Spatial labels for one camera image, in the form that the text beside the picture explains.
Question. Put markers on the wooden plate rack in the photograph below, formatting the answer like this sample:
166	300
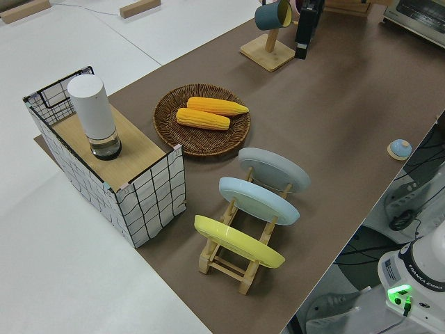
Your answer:
222	266

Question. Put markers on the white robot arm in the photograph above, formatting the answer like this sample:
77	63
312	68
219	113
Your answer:
417	278

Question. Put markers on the grey plate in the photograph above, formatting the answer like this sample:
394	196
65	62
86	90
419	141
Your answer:
274	170

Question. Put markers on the light blue plate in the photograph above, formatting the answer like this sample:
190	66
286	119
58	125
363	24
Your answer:
257	202

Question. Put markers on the wooden mug tree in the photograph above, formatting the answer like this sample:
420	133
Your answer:
267	55

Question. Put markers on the yellow corn cob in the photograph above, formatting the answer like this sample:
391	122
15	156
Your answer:
203	119
215	105

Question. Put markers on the teal mug yellow inside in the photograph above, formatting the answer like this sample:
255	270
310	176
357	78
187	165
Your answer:
269	15

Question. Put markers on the round wicker basket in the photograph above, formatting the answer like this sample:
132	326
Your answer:
208	139

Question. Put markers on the brown table mat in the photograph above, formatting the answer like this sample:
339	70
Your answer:
330	121

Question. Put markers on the pink mug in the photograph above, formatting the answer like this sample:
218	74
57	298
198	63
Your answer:
297	7

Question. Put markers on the wooden block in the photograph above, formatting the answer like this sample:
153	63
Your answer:
139	7
24	10

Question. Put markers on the cream toaster oven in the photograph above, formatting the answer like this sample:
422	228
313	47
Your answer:
417	17

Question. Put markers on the yellow plate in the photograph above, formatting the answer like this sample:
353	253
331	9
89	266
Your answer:
236	241

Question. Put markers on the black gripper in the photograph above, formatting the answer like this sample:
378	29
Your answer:
311	17

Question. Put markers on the white cylinder bottle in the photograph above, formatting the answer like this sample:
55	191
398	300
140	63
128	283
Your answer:
92	111

